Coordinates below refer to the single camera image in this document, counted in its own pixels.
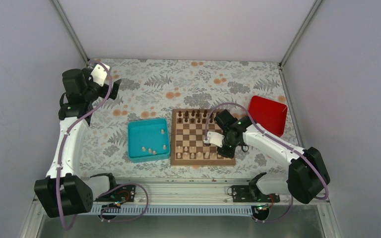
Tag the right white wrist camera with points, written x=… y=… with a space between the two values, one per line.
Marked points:
x=214 y=138

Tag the red plastic bin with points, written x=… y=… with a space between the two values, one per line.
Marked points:
x=270 y=114

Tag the aluminium frame post left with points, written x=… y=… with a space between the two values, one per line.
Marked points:
x=70 y=30

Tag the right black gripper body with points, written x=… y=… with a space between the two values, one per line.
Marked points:
x=230 y=151

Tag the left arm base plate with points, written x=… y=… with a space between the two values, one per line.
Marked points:
x=122 y=194

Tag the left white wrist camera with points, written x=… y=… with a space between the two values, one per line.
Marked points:
x=99 y=75

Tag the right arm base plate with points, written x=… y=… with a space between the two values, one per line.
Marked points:
x=247 y=194

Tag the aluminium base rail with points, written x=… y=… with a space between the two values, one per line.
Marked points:
x=182 y=198

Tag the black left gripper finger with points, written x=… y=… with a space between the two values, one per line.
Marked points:
x=113 y=93
x=115 y=86

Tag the wooden chessboard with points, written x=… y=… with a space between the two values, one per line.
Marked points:
x=188 y=132

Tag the teal plastic tray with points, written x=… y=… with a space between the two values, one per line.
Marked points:
x=148 y=140

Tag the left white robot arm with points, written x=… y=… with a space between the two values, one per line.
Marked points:
x=62 y=188

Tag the aluminium frame post right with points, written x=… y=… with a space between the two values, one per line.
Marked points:
x=312 y=12

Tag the aluminium frame post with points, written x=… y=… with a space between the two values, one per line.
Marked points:
x=312 y=12
x=70 y=30

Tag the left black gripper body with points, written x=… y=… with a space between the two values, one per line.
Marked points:
x=90 y=95

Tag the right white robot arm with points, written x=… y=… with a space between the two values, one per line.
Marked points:
x=305 y=175

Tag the floral patterned table mat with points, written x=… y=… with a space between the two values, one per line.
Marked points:
x=153 y=88

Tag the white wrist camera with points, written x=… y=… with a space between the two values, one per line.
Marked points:
x=214 y=138
x=99 y=75

